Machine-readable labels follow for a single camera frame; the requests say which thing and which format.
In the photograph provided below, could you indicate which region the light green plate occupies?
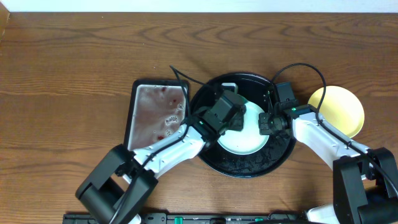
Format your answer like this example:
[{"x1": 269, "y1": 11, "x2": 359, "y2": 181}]
[{"x1": 217, "y1": 96, "x2": 269, "y2": 156}]

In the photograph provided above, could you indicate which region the yellow plate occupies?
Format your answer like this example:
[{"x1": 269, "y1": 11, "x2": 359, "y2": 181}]
[{"x1": 320, "y1": 86, "x2": 364, "y2": 138}]

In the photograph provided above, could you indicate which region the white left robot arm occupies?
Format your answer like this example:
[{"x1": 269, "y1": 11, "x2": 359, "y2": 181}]
[{"x1": 75, "y1": 105, "x2": 246, "y2": 223}]

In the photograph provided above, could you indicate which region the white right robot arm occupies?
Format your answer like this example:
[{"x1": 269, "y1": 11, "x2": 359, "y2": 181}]
[{"x1": 259, "y1": 105, "x2": 397, "y2": 224}]

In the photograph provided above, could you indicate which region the round black tray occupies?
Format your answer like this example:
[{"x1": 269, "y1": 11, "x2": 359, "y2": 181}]
[{"x1": 198, "y1": 73, "x2": 296, "y2": 178}]

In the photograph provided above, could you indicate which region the black rectangular water tray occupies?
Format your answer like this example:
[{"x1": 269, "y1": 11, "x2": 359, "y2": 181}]
[{"x1": 123, "y1": 79, "x2": 189, "y2": 151}]

